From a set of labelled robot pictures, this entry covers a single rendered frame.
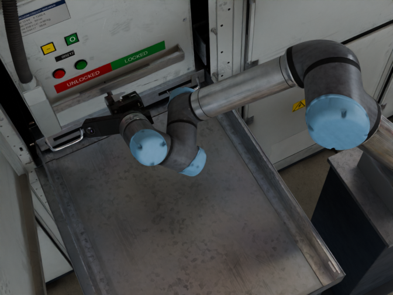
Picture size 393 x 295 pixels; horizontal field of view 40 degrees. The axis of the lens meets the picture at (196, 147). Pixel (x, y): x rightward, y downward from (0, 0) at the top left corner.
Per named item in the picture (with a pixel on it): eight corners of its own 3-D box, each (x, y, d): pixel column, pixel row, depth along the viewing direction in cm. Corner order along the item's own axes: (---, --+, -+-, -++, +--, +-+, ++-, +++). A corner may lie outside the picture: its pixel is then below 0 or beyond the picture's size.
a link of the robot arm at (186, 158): (209, 131, 132) (173, 115, 126) (208, 172, 126) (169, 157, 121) (190, 144, 137) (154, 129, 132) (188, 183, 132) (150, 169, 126)
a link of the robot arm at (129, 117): (128, 152, 129) (117, 123, 124) (124, 144, 132) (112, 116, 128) (157, 139, 130) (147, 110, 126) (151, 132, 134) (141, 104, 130)
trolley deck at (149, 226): (341, 281, 143) (345, 274, 137) (127, 397, 131) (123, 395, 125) (221, 98, 174) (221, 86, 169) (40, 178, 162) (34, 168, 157)
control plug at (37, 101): (63, 131, 139) (44, 91, 124) (45, 139, 138) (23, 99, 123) (53, 109, 142) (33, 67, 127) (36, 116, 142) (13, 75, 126)
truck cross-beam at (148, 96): (204, 81, 168) (204, 68, 163) (41, 151, 158) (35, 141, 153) (197, 69, 171) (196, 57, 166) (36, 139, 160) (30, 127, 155)
